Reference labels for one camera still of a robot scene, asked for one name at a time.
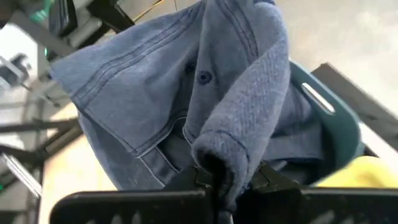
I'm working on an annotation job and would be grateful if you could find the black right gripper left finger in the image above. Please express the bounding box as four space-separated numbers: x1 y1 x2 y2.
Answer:
49 164 218 224

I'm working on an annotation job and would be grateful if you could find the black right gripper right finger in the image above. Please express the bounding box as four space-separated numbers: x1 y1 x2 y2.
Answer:
234 163 398 224

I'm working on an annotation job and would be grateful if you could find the yellow plastic bin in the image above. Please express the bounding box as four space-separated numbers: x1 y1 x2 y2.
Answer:
313 155 398 189

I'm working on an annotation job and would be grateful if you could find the blue plastic bin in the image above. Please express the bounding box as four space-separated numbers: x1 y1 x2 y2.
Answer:
289 60 364 184

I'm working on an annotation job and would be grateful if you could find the black aluminium table frame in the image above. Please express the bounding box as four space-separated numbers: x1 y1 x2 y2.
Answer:
0 118 85 166

